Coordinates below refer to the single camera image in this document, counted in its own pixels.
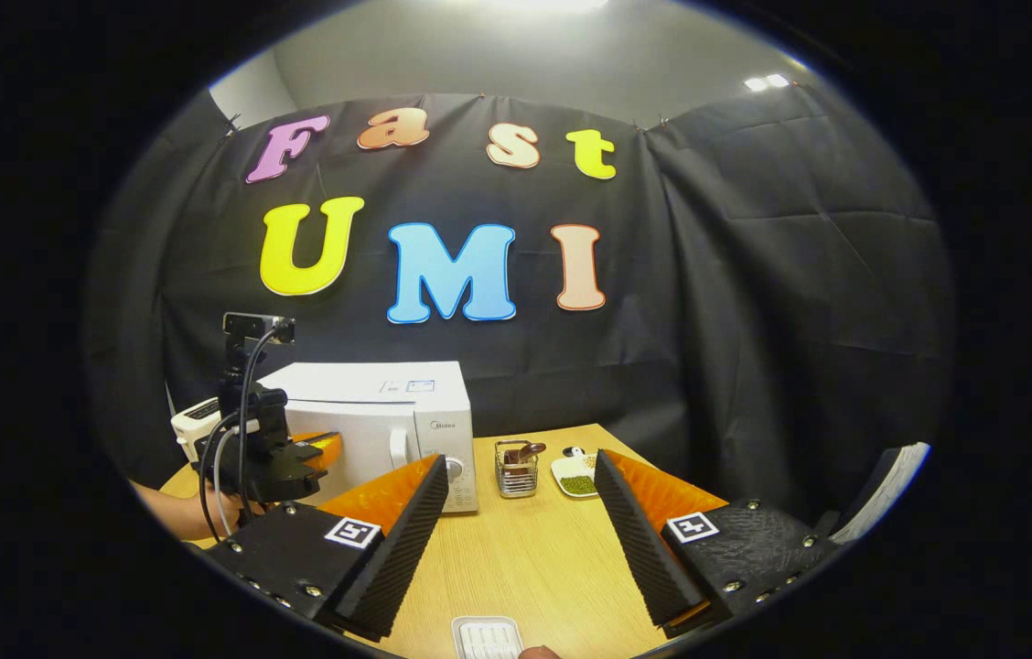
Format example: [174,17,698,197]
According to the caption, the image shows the metal wire basket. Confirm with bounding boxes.
[494,440,543,499]

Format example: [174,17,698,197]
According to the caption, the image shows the white microwave oven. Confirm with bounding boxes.
[257,361,480,514]

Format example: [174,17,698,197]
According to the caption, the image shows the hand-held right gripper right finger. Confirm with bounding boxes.
[594,449,837,642]

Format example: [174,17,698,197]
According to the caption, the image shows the black backdrop cloth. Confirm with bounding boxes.
[84,82,956,550]

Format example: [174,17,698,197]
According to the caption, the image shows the white divided dish with beans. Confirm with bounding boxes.
[551,446,601,498]

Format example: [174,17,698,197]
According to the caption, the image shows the large ceiling light panel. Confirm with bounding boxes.
[479,0,613,15]

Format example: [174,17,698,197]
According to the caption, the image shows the white ridged plate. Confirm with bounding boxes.
[451,615,526,659]

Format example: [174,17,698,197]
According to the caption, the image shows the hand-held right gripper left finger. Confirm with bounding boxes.
[202,455,449,642]

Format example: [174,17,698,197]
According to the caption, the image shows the white toaster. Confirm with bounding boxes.
[170,397,224,463]

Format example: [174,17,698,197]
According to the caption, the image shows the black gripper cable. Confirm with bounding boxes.
[199,325,281,541]

